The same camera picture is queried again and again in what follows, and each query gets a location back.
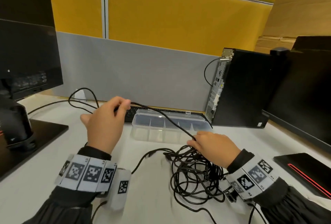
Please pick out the person's right hand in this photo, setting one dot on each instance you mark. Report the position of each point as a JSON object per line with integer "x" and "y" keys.
{"x": 219, "y": 151}

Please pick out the person's left hand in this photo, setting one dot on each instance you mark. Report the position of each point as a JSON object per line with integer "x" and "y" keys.
{"x": 106, "y": 125}

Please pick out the clear plastic compartment box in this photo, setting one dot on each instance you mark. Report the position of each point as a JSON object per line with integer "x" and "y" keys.
{"x": 155, "y": 128}

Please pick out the person's left forearm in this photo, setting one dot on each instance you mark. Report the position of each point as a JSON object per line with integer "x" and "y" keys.
{"x": 64, "y": 205}

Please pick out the person's right forearm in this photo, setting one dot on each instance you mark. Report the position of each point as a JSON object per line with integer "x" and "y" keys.
{"x": 292, "y": 203}

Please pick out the brown cardboard box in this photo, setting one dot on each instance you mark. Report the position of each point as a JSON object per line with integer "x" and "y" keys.
{"x": 302, "y": 6}

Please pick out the black keyboard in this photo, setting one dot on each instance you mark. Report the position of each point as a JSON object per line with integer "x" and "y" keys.
{"x": 128, "y": 115}

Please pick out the right wrist marker band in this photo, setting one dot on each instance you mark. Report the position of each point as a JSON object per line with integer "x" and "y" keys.
{"x": 254, "y": 174}

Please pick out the wrist marker band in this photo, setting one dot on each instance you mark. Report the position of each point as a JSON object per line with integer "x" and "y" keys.
{"x": 254, "y": 174}
{"x": 88, "y": 173}

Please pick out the left wrist marker band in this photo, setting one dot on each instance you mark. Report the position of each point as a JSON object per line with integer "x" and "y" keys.
{"x": 88, "y": 173}

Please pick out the grey desk partition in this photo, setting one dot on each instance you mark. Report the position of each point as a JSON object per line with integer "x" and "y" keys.
{"x": 142, "y": 71}

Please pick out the black desktop computer tower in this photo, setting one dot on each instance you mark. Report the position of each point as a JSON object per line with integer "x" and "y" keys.
{"x": 243, "y": 89}

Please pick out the wide black monitor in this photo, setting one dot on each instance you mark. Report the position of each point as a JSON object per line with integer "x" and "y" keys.
{"x": 305, "y": 94}

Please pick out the black monitor with square stand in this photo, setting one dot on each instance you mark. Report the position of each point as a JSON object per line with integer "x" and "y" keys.
{"x": 25, "y": 50}

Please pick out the grey webcam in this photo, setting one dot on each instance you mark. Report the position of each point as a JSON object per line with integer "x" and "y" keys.
{"x": 279, "y": 50}

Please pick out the yellow partition panel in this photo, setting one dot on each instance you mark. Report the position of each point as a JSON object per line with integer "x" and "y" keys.
{"x": 181, "y": 16}

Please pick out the small white plastic bracket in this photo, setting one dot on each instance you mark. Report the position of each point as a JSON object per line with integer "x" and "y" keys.
{"x": 80, "y": 96}

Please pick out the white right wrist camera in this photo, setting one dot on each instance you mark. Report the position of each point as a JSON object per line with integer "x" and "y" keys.
{"x": 231, "y": 196}

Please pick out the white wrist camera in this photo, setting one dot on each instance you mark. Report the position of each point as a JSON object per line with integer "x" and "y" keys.
{"x": 231, "y": 196}
{"x": 121, "y": 198}

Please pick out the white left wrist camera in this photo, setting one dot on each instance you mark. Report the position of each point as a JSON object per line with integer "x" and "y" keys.
{"x": 121, "y": 198}

